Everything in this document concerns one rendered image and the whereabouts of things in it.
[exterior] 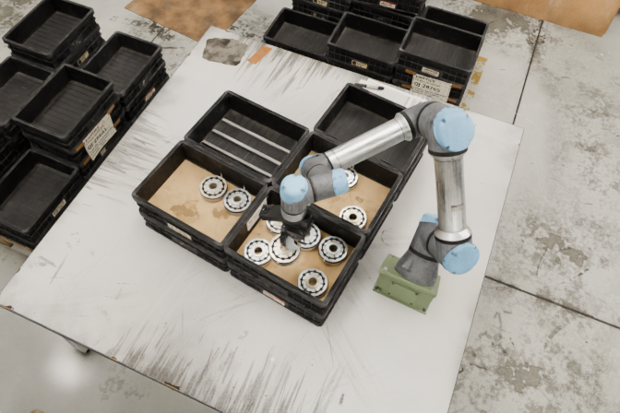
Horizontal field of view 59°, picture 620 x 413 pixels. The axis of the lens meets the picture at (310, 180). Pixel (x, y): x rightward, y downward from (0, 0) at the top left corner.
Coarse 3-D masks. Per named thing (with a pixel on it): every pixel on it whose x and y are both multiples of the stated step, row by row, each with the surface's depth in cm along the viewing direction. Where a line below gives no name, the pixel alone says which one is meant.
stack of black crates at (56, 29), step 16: (48, 0) 301; (64, 0) 299; (32, 16) 295; (48, 16) 305; (64, 16) 308; (80, 16) 304; (16, 32) 288; (32, 32) 299; (48, 32) 300; (64, 32) 300; (80, 32) 294; (96, 32) 304; (16, 48) 284; (32, 48) 278; (48, 48) 293; (64, 48) 286; (80, 48) 297; (96, 48) 310; (48, 64) 284; (80, 64) 302
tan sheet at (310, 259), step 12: (264, 228) 199; (240, 252) 194; (312, 252) 194; (348, 252) 195; (276, 264) 191; (300, 264) 192; (312, 264) 192; (324, 264) 192; (288, 276) 189; (336, 276) 190
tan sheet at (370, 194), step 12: (360, 180) 212; (348, 192) 209; (360, 192) 209; (372, 192) 209; (384, 192) 209; (324, 204) 205; (336, 204) 206; (348, 204) 206; (360, 204) 206; (372, 204) 206; (372, 216) 203
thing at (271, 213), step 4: (264, 208) 168; (268, 208) 168; (272, 208) 167; (276, 208) 166; (280, 208) 165; (260, 212) 168; (264, 212) 167; (268, 212) 167; (272, 212) 166; (276, 212) 165; (280, 212) 164; (260, 216) 167; (264, 216) 167; (268, 216) 166; (272, 216) 165; (276, 216) 164; (280, 216) 163; (268, 220) 168; (272, 220) 167; (276, 220) 166; (280, 220) 164; (284, 220) 164
